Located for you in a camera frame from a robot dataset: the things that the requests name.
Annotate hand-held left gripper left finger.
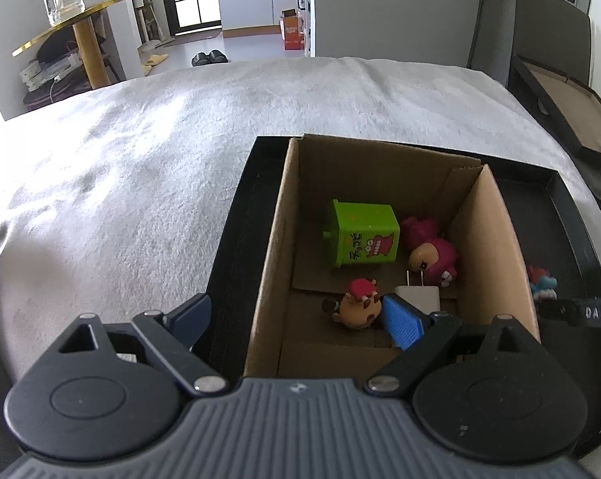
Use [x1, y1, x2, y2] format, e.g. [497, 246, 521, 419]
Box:
[55, 294, 227, 396]

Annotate blue white toy figure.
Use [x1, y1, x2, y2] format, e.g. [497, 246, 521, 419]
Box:
[527, 265, 558, 303]

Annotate white power strip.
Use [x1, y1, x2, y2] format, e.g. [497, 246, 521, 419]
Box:
[18, 55, 84, 85]

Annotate pink plush toy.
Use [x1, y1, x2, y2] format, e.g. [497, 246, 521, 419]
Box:
[400, 217, 460, 287]

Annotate gold round table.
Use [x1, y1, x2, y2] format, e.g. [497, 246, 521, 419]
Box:
[12, 0, 156, 88]

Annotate brown cardboard box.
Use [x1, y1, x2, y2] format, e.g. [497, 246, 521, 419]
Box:
[243, 134, 541, 379]

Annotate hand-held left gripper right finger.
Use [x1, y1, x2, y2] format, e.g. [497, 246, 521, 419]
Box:
[366, 294, 544, 396]

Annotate black shallow tray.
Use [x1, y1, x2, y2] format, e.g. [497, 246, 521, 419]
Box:
[206, 135, 601, 460]

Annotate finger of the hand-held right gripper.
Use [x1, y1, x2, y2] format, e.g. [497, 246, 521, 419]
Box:
[535, 297, 601, 331]

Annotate red hat toy figure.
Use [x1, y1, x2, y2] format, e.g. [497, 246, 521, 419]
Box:
[322, 279, 384, 330]

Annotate white charger plug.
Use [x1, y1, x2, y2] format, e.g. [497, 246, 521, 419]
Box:
[394, 270, 441, 313]

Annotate orange cardboard box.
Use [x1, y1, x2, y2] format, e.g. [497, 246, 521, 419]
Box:
[279, 8, 304, 51]

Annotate green toy trash bin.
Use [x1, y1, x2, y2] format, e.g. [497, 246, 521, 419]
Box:
[323, 200, 400, 269]

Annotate white floor stand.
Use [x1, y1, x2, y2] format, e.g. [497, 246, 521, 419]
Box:
[133, 0, 174, 46]

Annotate black box with cardboard insert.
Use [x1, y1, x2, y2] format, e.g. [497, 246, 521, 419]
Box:
[509, 52, 601, 160]

